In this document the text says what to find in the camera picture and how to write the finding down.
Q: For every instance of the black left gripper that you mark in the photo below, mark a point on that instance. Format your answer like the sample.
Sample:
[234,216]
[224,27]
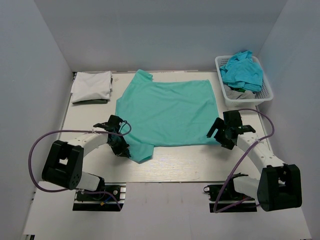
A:
[123,151]

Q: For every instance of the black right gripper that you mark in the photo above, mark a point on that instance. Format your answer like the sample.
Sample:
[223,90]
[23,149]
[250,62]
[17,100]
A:
[220,124]

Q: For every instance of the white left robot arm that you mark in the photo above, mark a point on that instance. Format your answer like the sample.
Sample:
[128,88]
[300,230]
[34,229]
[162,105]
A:
[64,163]

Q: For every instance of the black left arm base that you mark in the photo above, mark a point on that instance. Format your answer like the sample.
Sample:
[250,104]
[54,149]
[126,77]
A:
[110,198]

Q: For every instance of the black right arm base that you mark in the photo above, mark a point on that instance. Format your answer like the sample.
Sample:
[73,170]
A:
[228,197]

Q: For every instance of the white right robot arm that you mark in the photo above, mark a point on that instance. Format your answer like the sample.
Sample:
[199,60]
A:
[279,186]

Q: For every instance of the grey t-shirt in basket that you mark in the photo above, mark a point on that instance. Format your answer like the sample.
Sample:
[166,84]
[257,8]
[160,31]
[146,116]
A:
[238,95]

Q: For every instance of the white plastic laundry basket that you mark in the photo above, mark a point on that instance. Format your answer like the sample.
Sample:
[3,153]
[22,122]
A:
[265,95]

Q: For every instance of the blue t-shirt in basket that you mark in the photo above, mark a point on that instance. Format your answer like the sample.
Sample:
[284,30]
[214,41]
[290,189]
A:
[241,72]

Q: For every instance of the folded white t-shirt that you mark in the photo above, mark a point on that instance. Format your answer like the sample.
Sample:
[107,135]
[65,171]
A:
[91,86]

